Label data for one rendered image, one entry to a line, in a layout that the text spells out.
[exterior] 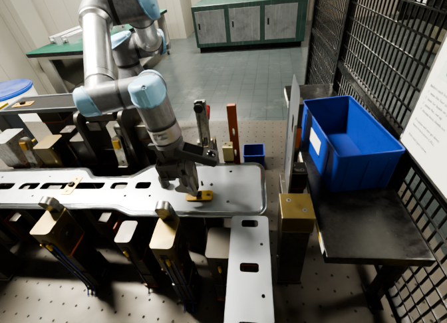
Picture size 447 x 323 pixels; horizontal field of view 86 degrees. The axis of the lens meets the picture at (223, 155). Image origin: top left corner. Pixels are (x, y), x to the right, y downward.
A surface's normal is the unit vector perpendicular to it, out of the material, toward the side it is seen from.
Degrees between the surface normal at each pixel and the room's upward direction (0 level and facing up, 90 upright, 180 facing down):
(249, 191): 0
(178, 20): 90
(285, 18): 90
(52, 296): 0
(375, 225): 0
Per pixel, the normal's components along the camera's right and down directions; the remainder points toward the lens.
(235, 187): -0.11, -0.77
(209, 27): -0.16, 0.64
